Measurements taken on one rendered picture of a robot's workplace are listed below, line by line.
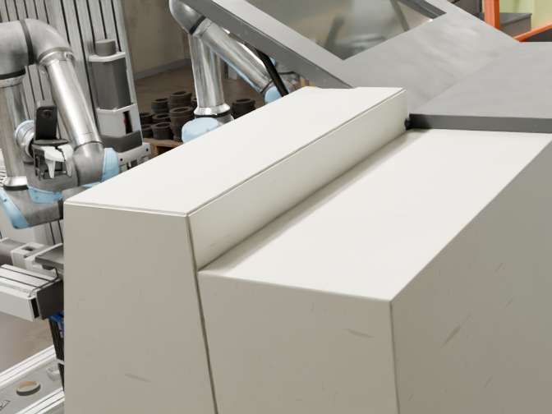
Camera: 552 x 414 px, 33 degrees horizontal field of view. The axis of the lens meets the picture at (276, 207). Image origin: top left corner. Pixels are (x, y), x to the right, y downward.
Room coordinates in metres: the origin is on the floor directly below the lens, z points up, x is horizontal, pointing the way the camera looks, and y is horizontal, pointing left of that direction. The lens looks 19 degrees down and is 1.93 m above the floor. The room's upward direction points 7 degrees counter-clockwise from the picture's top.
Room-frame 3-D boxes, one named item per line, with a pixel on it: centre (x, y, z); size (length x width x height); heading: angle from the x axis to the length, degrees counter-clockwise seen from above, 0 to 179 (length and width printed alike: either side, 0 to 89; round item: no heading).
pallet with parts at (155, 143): (7.40, 0.67, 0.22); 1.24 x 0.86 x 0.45; 50
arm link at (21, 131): (2.13, 0.55, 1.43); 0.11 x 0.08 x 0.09; 23
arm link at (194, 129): (2.81, 0.20, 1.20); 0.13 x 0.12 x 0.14; 165
